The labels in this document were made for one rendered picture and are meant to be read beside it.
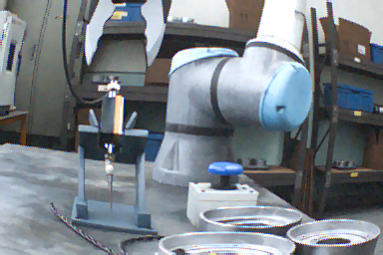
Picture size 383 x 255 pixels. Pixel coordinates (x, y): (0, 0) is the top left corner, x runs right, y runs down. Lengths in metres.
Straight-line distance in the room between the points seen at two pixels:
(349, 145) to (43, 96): 2.98
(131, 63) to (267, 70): 3.61
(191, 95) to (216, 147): 0.09
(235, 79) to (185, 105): 0.11
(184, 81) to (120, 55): 3.51
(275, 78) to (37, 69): 3.56
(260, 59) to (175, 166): 0.24
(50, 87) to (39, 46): 0.43
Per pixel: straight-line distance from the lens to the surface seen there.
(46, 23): 4.30
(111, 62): 4.42
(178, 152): 0.92
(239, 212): 0.54
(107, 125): 0.58
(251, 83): 0.84
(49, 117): 4.22
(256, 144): 4.55
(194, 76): 0.91
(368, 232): 0.45
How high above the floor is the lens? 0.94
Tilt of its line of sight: 3 degrees down
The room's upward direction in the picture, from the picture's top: 5 degrees clockwise
